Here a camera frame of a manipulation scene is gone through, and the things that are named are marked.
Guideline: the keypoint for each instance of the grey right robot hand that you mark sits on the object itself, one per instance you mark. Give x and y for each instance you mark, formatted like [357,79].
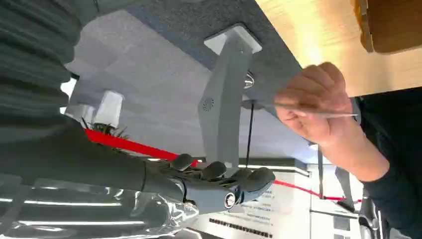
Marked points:
[99,161]

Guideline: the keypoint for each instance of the thin dark barrier post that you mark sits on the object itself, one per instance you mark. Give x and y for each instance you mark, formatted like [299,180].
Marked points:
[320,175]

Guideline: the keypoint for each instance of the chrome metal bracket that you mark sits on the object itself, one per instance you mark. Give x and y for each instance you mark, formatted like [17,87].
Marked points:
[249,80]

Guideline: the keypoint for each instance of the person's left hand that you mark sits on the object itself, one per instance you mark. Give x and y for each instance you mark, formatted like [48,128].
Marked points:
[313,99]

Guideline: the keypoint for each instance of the person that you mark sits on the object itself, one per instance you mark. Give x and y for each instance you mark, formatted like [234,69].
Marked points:
[395,148]

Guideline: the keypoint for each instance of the grey kiosk stand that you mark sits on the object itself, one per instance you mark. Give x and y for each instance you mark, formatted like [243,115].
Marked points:
[224,99]

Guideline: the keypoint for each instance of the clear plastic wrap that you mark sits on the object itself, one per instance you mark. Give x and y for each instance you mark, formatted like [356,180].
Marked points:
[82,214]

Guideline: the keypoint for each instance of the wooden card box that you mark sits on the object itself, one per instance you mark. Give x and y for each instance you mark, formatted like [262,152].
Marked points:
[395,26]

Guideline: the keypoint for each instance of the black stanchion pole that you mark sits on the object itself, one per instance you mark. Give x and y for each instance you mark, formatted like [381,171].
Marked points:
[250,132]

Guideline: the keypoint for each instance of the red barrier tape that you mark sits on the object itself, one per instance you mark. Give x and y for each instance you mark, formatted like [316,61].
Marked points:
[132,145]

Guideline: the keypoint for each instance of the dark spiky plant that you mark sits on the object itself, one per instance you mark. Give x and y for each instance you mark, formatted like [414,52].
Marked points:
[105,129]

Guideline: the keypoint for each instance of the white printed sign board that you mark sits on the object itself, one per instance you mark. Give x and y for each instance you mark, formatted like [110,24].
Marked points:
[283,211]

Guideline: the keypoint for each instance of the white display pedestal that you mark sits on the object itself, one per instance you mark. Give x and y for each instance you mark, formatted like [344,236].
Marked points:
[108,109]

